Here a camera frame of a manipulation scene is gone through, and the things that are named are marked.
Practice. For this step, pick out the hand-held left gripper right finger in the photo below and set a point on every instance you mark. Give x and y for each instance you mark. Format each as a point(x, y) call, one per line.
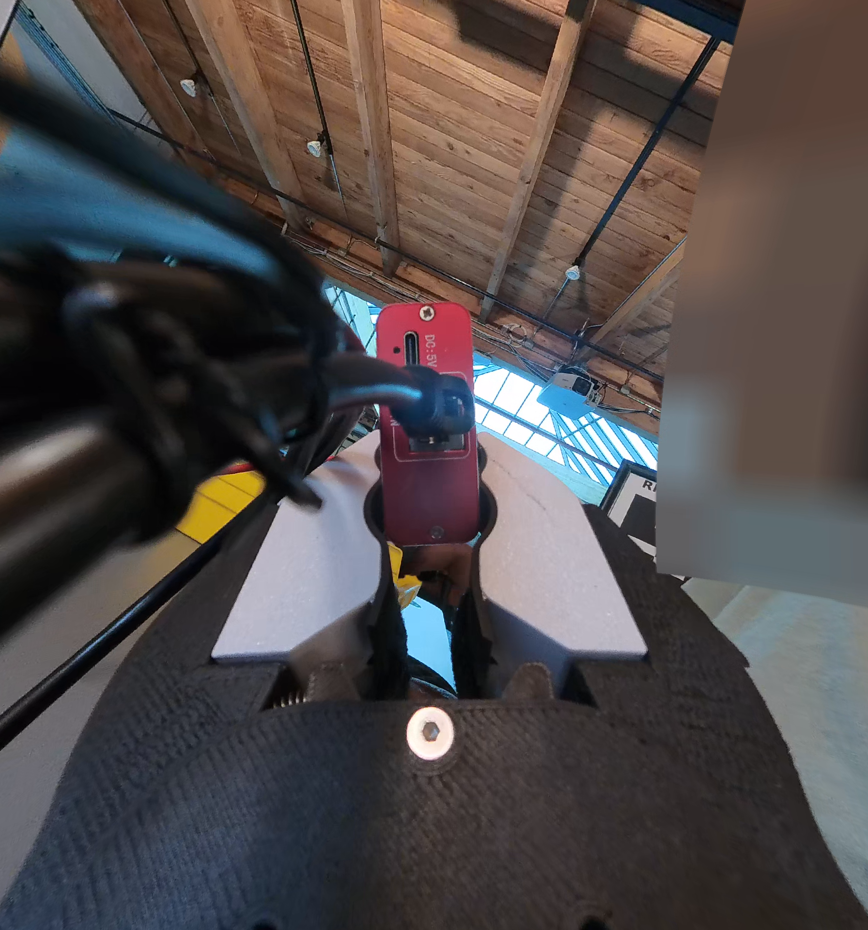
point(550, 581)

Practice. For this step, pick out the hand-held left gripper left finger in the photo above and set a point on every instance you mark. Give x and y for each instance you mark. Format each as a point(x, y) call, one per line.
point(303, 574)

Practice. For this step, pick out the red usb hub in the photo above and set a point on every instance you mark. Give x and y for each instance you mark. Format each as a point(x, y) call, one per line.
point(434, 494)

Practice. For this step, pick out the yellow plastic bin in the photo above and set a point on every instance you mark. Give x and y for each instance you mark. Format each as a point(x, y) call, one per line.
point(220, 505)

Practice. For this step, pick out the black framed marker sign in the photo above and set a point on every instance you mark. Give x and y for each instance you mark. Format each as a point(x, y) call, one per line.
point(634, 501)

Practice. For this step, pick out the white ceiling projector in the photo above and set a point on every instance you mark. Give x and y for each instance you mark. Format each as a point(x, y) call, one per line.
point(568, 389)

